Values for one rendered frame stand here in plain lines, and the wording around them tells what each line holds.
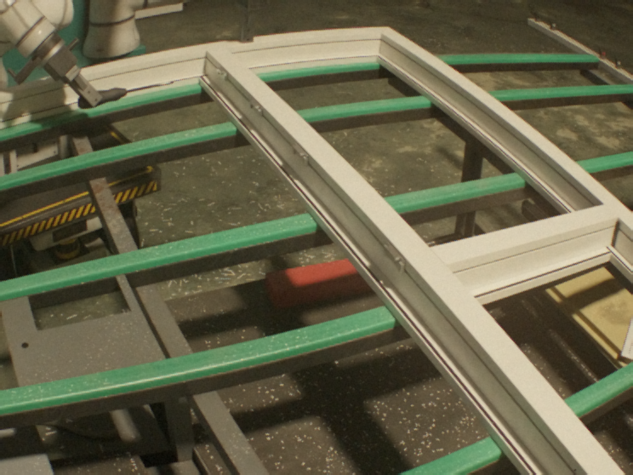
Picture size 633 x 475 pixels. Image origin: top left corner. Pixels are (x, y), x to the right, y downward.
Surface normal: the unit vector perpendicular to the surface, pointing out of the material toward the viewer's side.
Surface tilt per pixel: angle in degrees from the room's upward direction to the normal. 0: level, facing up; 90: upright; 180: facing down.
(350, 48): 90
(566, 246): 90
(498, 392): 90
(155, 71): 90
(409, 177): 0
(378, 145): 0
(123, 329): 0
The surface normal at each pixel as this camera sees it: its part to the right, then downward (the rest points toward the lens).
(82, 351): 0.04, -0.84
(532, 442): -0.91, 0.18
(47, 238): 0.59, 0.46
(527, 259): 0.40, 0.51
